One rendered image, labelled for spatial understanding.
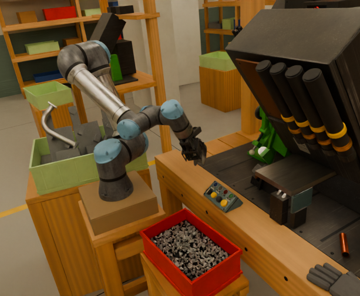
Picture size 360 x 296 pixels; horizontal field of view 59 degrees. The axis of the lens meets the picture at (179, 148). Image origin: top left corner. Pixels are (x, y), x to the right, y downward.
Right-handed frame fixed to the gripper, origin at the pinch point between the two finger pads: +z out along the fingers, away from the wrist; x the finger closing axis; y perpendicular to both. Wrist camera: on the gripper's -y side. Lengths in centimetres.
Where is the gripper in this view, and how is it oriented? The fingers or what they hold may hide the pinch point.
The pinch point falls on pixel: (202, 160)
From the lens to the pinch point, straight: 143.1
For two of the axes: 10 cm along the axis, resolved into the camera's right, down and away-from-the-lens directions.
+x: 9.1, -1.6, -3.9
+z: 3.9, 6.5, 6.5
